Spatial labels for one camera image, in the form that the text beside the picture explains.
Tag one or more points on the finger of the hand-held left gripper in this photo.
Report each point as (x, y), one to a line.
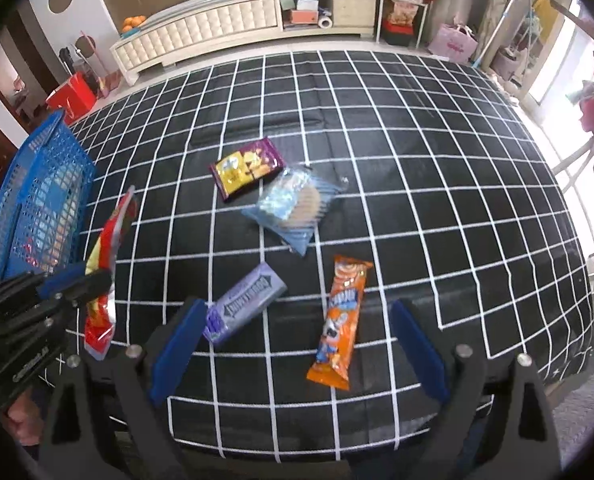
(94, 285)
(64, 280)

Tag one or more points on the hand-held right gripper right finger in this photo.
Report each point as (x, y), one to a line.
(419, 350)

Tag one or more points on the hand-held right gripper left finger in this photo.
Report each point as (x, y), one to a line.
(177, 350)

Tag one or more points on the red snack packet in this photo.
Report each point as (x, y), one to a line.
(108, 240)

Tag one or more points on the blue plastic basket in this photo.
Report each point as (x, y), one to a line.
(32, 150)

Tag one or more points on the person's left hand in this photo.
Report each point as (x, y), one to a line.
(22, 417)

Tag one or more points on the lavender snack packet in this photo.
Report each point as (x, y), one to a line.
(244, 302)

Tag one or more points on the orange snack packet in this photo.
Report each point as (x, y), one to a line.
(339, 320)

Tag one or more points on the black checked tablecloth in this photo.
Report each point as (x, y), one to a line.
(427, 185)

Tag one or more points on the grey textured fabric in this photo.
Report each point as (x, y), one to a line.
(587, 410)

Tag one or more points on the clear blue cracker packet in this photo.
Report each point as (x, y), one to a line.
(292, 205)

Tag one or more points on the purple and yellow snack packet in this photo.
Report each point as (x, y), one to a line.
(247, 167)

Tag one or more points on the teal fruit plate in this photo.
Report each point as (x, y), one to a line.
(129, 32)

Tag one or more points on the pile of oranges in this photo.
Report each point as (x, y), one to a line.
(134, 23)

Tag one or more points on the cream tufted TV cabinet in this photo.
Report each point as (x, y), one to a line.
(202, 25)

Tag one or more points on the pink shopping bag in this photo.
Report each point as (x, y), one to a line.
(453, 44)

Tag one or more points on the printed gift box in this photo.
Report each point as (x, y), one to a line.
(401, 17)

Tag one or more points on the blue and white mop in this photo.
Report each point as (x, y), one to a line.
(502, 22)

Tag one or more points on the orange flat box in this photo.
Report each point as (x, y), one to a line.
(304, 16)

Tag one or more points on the white paper roll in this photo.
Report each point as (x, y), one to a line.
(325, 22)

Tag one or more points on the white metal rack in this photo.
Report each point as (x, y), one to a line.
(378, 5)

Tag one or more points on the yellow hanging cloth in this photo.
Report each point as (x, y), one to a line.
(546, 10)

